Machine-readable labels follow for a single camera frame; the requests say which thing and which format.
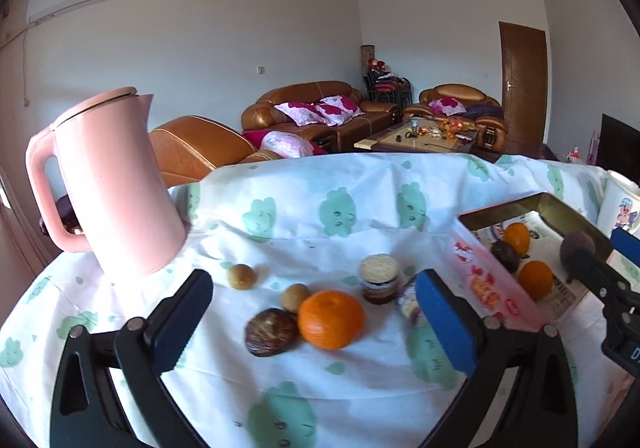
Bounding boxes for pink tin box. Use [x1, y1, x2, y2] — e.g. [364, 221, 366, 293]
[449, 194, 613, 331]

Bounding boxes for magenta white pillow right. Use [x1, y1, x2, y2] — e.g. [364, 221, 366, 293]
[317, 95, 364, 126]

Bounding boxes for white cartoon pig mug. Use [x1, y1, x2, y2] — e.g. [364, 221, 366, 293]
[597, 171, 640, 237]

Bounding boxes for pink floral pillow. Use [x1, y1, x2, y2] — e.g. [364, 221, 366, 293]
[260, 130, 314, 159]

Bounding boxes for pink electric kettle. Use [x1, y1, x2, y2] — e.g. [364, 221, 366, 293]
[25, 86, 186, 275]

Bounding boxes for printed paper liner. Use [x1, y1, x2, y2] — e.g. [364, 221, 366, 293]
[472, 210, 586, 320]

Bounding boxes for brown wooden door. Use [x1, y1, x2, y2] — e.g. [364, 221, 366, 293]
[499, 21, 549, 147]

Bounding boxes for magenta white pillow left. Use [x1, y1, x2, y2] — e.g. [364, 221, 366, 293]
[274, 101, 328, 127]

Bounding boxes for wrinkled brown passion fruit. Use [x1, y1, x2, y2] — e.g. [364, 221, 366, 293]
[244, 307, 300, 357]

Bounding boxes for small jar with lid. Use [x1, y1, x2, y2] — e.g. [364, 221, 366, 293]
[359, 254, 400, 305]

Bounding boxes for black television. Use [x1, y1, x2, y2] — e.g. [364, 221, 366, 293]
[596, 113, 640, 182]

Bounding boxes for white green patterned tablecloth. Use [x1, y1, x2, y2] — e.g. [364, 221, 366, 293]
[1, 153, 606, 447]

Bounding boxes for wooden coffee table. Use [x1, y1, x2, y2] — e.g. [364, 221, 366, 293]
[354, 118, 480, 153]

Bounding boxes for small tan longan fruit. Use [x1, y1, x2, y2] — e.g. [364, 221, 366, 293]
[227, 264, 257, 291]

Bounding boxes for large orange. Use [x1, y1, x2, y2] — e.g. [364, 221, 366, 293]
[297, 290, 366, 350]

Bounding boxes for stacked dark chairs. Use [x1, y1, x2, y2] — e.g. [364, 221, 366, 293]
[363, 69, 412, 107]

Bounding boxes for brown leather armchair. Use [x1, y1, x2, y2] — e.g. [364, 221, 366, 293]
[402, 84, 509, 152]
[149, 116, 281, 188]

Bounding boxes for brown leather armchair far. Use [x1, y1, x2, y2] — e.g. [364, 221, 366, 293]
[402, 84, 509, 152]

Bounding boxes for brown leather armchair near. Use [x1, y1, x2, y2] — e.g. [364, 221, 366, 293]
[149, 116, 281, 188]

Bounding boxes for brown leather long sofa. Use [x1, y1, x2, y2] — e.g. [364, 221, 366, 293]
[241, 81, 400, 152]

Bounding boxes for magenta white pillow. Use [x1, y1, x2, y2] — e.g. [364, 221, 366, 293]
[274, 101, 328, 127]
[317, 95, 364, 126]

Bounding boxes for snack cake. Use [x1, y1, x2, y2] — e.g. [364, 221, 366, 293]
[396, 276, 426, 327]

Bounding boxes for dark purple round fruit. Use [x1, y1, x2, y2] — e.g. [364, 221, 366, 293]
[560, 230, 596, 282]

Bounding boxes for magenta pillow on armchair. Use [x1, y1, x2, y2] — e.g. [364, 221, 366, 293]
[428, 97, 466, 118]

